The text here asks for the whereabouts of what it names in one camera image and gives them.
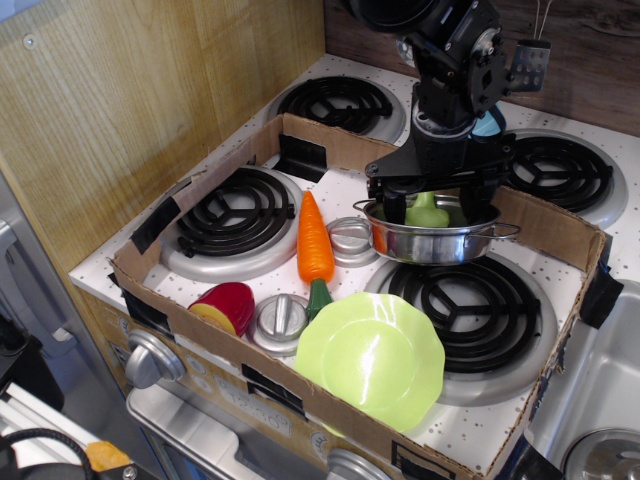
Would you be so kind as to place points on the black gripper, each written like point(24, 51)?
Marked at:
point(430, 162)

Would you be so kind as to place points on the green toy broccoli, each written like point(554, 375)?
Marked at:
point(425, 213)

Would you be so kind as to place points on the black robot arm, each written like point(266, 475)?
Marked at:
point(457, 52)

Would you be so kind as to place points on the silver metal pan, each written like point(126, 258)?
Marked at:
point(456, 244)

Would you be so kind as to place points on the silver stovetop knob centre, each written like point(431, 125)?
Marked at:
point(350, 242)

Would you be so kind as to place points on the silver stovetop knob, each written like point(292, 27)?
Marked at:
point(278, 323)
point(350, 242)

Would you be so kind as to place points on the light blue plastic bowl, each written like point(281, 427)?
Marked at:
point(492, 124)

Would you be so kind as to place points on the back right black burner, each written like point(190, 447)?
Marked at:
point(569, 172)

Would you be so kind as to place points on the black burner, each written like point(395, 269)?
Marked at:
point(496, 324)
point(356, 105)
point(243, 229)
point(569, 172)

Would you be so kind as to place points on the orange toy carrot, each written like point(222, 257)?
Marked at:
point(315, 259)

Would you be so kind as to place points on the back left black burner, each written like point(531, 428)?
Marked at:
point(356, 105)

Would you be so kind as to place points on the front right black burner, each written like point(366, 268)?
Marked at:
point(496, 324)

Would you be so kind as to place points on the hanging metal strainer ladle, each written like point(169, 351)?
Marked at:
point(405, 51)

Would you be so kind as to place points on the light green plastic plate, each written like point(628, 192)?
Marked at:
point(379, 354)

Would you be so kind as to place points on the hanging metal slotted spatula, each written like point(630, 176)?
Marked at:
point(531, 56)

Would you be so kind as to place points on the front left black burner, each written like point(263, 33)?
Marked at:
point(243, 229)

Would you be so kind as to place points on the silver stovetop knob front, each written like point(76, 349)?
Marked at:
point(278, 323)

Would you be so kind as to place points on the red yellow toy pepper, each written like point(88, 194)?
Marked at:
point(228, 305)

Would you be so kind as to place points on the brown cardboard fence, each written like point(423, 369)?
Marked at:
point(443, 447)

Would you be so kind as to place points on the silver sink basin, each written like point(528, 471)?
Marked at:
point(587, 426)

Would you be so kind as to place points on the silver oven front knob right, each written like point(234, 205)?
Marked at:
point(346, 465)

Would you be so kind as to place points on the silver oven knob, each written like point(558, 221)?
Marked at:
point(346, 465)
point(151, 361)

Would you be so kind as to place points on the silver oven front knob left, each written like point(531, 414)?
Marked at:
point(151, 361)

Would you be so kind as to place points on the orange object bottom left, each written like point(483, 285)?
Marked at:
point(104, 456)

